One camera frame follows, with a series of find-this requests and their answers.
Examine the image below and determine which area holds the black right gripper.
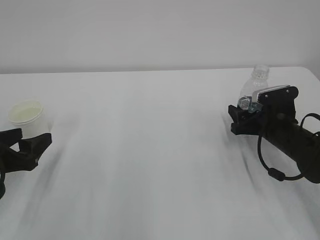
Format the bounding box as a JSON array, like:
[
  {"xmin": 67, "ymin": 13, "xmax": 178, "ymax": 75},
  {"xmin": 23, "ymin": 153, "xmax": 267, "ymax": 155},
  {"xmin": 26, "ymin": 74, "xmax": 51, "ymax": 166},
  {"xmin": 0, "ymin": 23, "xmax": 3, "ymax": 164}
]
[{"xmin": 228, "ymin": 86, "xmax": 299, "ymax": 140}]

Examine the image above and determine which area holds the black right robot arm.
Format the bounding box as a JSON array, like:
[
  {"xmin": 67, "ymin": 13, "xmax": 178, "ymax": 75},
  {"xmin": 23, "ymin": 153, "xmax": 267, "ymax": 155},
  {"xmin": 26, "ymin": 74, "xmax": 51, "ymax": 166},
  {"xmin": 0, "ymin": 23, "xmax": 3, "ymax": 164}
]
[{"xmin": 228, "ymin": 85, "xmax": 320, "ymax": 184}]

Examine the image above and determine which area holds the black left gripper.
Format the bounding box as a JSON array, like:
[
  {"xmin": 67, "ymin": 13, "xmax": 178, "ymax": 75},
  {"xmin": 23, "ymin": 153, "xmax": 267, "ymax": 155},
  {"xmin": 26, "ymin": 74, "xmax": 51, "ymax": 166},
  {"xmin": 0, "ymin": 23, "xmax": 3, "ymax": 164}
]
[{"xmin": 0, "ymin": 128, "xmax": 52, "ymax": 199}]

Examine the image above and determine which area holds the black right camera cable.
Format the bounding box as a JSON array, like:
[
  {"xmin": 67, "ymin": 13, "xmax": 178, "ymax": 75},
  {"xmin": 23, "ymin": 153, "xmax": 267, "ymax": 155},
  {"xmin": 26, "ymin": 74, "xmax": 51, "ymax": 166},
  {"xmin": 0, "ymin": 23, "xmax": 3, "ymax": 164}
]
[{"xmin": 257, "ymin": 113, "xmax": 320, "ymax": 182}]

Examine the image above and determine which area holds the clear water bottle green label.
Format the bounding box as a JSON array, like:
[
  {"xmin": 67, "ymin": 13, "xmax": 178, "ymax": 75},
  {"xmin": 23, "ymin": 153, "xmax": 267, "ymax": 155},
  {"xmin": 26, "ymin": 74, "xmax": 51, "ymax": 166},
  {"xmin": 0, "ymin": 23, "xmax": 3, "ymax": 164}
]
[{"xmin": 237, "ymin": 64, "xmax": 270, "ymax": 113}]

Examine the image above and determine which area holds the white paper cup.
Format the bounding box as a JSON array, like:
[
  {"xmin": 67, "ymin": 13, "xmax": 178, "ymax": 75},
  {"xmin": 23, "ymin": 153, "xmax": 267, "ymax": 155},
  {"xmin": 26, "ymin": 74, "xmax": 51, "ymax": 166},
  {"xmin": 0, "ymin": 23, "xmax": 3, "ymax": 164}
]
[{"xmin": 8, "ymin": 100, "xmax": 50, "ymax": 139}]

